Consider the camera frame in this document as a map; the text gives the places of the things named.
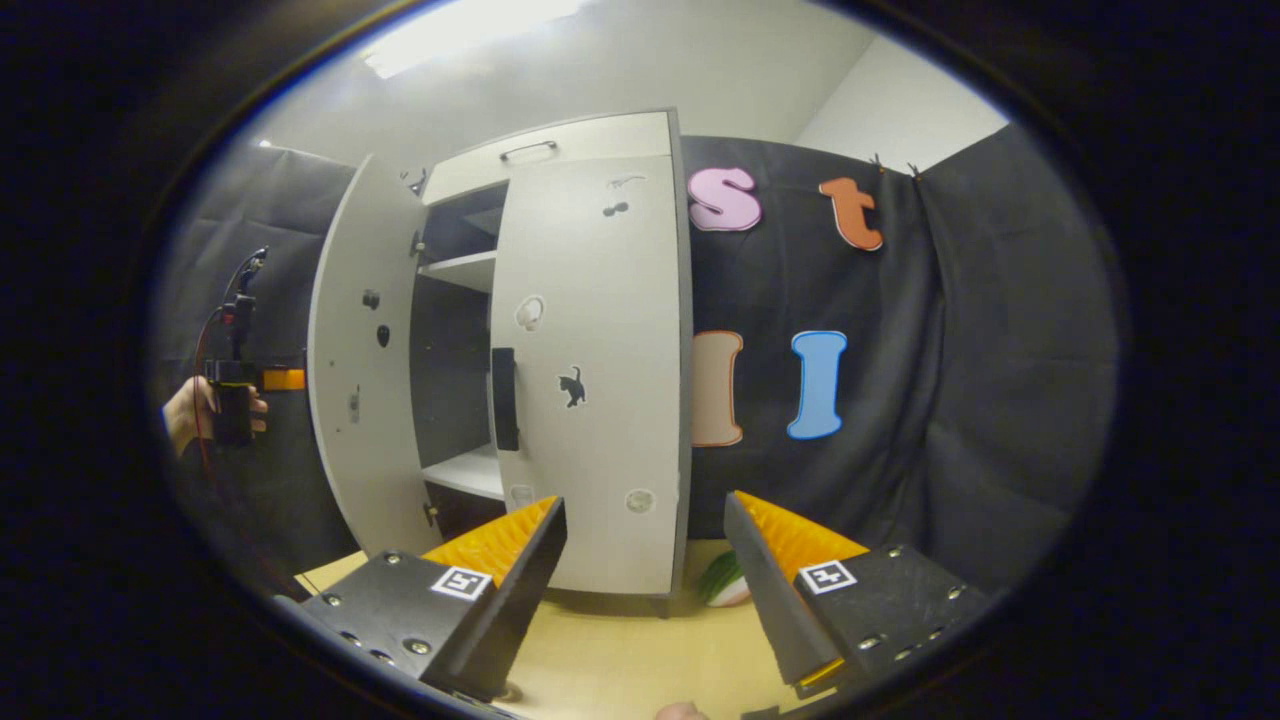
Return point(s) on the watermelon slice toy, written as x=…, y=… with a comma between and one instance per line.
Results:
x=722, y=585

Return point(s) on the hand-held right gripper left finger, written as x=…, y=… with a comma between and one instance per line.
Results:
x=520, y=600

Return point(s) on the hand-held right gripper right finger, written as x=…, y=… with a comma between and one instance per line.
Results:
x=775, y=600

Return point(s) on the white cabinet door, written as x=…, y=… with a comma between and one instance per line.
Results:
x=600, y=450
x=350, y=300

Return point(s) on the white cabinet shelf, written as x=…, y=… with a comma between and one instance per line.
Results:
x=465, y=270

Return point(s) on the white cabinet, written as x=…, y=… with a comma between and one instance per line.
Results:
x=450, y=360

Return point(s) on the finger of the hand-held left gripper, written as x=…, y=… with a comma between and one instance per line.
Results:
x=285, y=379

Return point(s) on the metal door hinge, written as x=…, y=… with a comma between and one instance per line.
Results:
x=417, y=242

